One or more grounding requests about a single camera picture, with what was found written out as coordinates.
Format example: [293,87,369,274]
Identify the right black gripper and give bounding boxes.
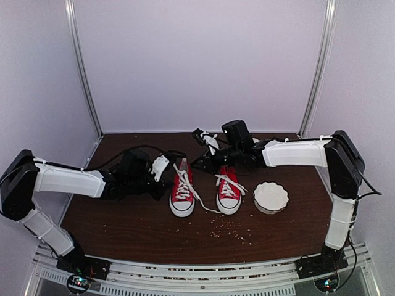
[191,144,242,175]

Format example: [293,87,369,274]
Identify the red canvas sneaker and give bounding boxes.
[215,166,247,215]
[169,158,220,218]

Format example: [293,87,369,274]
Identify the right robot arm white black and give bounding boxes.
[191,120,368,273]

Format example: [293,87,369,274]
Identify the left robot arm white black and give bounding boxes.
[1,149,175,274]

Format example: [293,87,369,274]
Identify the white scalloped ceramic bowl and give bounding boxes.
[253,182,289,215]

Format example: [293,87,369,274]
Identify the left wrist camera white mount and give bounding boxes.
[149,150,186,183]

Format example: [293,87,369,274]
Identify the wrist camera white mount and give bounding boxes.
[149,150,186,183]
[192,128,220,155]

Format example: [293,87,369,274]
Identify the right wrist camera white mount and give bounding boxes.
[192,128,220,155]

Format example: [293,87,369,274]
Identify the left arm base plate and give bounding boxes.
[56,257,110,280]

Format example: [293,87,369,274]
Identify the aluminium front rail frame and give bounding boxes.
[22,243,385,295]

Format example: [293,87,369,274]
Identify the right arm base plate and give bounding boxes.
[295,255,349,279]

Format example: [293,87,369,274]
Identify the right aluminium corner post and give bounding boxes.
[298,0,338,138]

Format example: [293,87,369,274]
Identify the aluminium corner post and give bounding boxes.
[65,0,104,137]
[298,0,338,138]

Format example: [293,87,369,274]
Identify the left aluminium corner post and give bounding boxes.
[65,0,104,137]

